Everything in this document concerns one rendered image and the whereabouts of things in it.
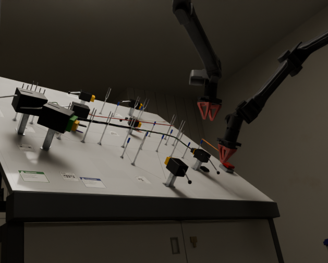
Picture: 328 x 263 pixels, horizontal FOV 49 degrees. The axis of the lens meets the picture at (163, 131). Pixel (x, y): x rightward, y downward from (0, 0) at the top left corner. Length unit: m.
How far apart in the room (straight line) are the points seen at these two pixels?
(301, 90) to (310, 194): 0.93
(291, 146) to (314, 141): 0.23
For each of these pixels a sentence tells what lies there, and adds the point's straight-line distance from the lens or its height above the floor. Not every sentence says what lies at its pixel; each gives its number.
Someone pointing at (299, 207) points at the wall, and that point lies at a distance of 3.44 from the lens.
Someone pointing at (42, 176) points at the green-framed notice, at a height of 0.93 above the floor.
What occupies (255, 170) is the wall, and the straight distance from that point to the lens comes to 3.73.
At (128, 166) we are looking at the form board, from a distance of 1.34.
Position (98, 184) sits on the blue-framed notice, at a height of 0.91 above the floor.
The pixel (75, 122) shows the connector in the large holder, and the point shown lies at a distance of 1.17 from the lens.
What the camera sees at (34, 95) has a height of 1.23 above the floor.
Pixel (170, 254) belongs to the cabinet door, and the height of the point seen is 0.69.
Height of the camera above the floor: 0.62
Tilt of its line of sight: 22 degrees up
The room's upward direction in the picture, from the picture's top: 9 degrees counter-clockwise
